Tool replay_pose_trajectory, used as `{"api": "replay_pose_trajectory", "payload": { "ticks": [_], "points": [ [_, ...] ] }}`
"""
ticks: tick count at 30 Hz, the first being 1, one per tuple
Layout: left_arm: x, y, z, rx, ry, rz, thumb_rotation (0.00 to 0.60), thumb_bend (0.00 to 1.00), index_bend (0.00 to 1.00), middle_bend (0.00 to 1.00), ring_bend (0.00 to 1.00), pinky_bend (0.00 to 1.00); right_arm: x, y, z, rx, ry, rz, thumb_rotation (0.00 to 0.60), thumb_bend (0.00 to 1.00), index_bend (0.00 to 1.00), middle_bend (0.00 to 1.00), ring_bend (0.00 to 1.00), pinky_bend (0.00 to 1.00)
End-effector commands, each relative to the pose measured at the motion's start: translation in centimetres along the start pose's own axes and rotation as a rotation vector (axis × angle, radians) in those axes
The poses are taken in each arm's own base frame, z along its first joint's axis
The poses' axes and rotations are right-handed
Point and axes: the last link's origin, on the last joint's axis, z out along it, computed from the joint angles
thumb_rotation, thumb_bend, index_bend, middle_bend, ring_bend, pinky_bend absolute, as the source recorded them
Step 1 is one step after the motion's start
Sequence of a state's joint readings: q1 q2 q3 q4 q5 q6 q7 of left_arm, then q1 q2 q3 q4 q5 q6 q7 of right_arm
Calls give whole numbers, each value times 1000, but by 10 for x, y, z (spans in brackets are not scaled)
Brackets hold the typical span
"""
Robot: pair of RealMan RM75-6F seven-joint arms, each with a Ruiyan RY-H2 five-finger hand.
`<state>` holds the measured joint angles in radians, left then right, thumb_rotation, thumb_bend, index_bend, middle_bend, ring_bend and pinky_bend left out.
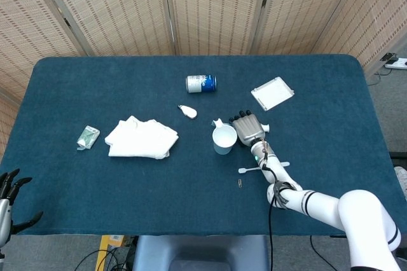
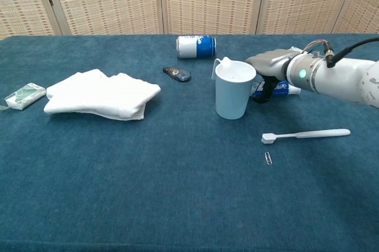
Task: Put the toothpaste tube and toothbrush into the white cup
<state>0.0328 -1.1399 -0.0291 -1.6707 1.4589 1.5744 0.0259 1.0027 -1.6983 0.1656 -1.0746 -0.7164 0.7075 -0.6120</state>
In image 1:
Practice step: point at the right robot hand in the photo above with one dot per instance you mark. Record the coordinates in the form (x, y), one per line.
(249, 128)

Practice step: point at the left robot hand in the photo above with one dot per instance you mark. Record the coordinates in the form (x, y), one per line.
(6, 213)

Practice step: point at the white toothbrush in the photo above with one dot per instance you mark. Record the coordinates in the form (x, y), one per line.
(246, 170)

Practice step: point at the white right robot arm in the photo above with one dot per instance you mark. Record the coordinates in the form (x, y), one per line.
(349, 210)

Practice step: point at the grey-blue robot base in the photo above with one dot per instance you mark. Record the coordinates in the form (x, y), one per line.
(200, 252)

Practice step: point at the white square plastic lid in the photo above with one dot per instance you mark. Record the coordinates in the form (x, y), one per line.
(271, 93)

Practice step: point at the metal paper clip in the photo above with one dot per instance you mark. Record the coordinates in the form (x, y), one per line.
(240, 183)

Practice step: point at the teardrop-shaped correction tape dispenser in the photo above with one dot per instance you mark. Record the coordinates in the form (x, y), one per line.
(189, 112)

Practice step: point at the blue white drink can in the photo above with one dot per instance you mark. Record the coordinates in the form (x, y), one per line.
(202, 84)

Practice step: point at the white folded towel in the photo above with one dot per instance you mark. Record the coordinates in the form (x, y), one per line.
(140, 139)

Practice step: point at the green white tissue pack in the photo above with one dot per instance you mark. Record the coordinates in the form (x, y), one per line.
(87, 137)

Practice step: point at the teal blue tablecloth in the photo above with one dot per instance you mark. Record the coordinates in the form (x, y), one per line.
(159, 194)

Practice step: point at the black plug adapter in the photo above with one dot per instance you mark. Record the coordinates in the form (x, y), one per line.
(389, 56)

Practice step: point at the white power strip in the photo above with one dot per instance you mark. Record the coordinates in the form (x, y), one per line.
(399, 63)

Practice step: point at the woven folding screen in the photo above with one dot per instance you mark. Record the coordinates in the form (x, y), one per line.
(127, 7)

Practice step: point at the yellow frame under table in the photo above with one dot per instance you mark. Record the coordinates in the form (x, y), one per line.
(102, 252)

